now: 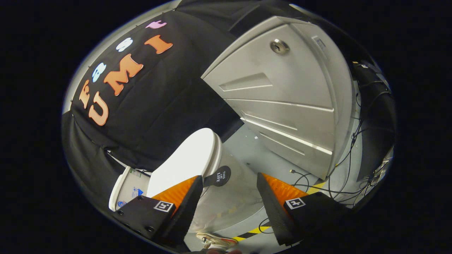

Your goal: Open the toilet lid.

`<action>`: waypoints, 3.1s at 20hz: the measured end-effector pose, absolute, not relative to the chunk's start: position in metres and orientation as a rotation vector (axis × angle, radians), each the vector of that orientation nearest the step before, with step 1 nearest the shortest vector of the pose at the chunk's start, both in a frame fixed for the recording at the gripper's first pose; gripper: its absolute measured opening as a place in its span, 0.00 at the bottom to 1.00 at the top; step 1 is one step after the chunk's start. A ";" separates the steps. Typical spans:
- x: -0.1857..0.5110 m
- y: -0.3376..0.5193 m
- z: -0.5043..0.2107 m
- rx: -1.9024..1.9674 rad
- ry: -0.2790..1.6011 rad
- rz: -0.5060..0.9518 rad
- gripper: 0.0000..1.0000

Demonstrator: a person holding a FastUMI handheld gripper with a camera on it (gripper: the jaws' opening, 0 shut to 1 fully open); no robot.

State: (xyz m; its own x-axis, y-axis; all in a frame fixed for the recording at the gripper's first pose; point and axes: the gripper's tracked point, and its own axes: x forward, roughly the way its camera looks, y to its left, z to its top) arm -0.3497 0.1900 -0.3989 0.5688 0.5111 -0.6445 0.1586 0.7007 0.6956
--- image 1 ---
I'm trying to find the yellow black hazard tape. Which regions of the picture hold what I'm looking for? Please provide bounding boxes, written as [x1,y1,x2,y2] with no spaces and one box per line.
[231,182,327,243]

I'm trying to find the hanging black cables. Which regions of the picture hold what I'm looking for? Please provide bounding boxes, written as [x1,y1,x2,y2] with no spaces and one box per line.
[327,85,371,198]

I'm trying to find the grey cabinet with white top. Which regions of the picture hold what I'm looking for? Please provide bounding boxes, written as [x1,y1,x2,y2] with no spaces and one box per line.
[201,16,356,181]

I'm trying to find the black cable with plug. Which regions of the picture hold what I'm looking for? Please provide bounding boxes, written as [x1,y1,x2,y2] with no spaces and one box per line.
[289,169,357,198]

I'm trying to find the white toilet tank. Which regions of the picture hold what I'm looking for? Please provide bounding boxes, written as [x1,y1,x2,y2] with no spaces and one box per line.
[108,166,152,212]

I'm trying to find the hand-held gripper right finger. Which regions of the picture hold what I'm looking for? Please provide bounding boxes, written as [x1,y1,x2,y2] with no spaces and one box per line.
[256,172,353,247]

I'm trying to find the white toilet lid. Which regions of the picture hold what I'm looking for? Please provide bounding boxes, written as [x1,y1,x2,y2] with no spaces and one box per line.
[146,128,224,198]

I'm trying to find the black round lid lift tab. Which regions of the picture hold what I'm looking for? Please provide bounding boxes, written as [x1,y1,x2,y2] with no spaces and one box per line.
[203,166,232,187]

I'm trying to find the white toilet bowl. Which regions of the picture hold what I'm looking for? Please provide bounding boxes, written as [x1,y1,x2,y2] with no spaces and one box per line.
[189,132,270,234]

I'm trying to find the person's shoe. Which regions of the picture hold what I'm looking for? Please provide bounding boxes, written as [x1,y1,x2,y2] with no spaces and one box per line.
[196,232,239,252]

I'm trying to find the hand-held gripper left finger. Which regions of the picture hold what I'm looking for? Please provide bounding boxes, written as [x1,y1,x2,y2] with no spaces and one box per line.
[114,175,204,247]

